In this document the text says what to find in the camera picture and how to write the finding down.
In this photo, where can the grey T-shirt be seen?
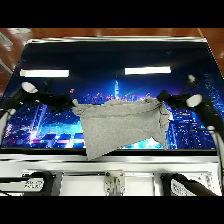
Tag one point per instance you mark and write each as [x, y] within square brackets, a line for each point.
[121, 125]

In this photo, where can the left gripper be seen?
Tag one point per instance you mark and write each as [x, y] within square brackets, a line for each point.
[64, 101]

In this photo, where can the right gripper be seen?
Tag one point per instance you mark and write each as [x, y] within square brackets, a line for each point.
[166, 97]

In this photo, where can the silver frame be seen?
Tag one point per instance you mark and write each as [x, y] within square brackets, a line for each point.
[100, 165]

